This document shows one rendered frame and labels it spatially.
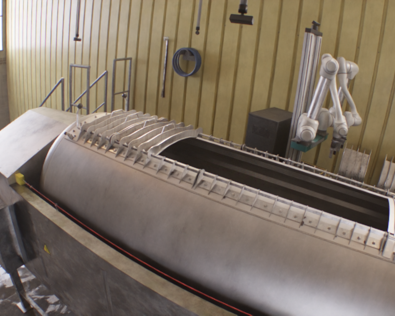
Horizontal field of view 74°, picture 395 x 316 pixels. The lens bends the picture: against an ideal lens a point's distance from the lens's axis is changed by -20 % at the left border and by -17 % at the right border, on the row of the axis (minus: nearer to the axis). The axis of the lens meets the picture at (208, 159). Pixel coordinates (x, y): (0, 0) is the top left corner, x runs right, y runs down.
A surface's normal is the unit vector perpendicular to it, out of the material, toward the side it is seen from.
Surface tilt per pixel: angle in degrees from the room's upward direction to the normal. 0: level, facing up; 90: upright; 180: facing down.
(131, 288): 90
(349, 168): 76
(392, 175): 70
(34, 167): 90
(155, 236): 65
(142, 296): 90
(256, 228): 40
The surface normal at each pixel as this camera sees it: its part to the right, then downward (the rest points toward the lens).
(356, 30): -0.51, 0.29
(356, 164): -0.44, -0.02
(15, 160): -0.08, -0.75
